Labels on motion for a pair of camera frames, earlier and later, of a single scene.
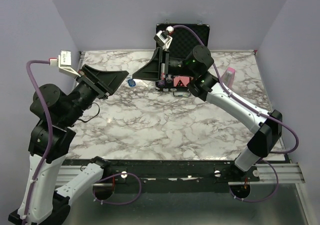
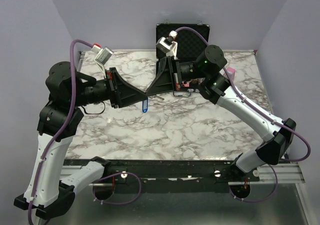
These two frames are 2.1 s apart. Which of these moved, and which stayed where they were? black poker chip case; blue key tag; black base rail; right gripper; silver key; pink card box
Moved: silver key; blue key tag; right gripper
Stayed: black base rail; black poker chip case; pink card box
